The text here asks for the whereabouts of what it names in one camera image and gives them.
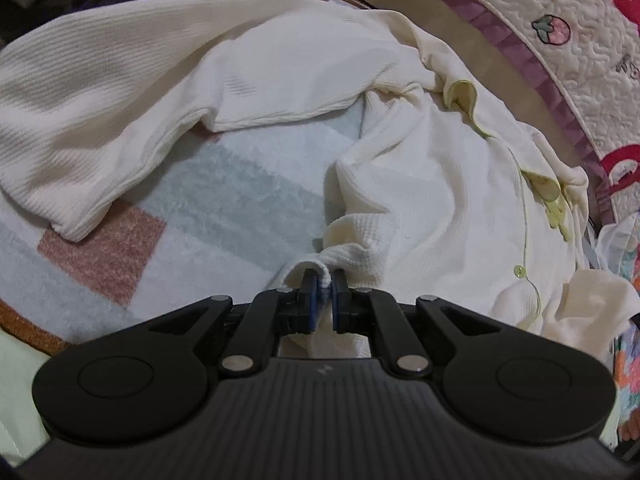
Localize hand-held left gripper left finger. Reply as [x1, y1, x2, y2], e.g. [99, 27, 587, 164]
[149, 267, 328, 378]

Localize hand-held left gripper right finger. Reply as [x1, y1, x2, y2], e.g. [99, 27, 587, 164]
[330, 267, 493, 378]

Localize cream ribbed pajama shirt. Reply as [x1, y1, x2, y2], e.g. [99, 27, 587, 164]
[0, 0, 640, 358]

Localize checkered pastel rug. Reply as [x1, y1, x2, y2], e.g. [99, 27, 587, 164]
[0, 0, 386, 356]

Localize white thin cloth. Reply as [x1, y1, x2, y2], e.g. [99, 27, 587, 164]
[595, 212, 638, 281]

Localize floral patterned clothing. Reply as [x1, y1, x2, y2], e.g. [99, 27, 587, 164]
[607, 210, 640, 441]

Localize light green mat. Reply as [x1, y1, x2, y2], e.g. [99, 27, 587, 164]
[0, 332, 56, 466]

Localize white quilted bedspread red print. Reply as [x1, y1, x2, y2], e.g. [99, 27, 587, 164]
[395, 0, 640, 231]

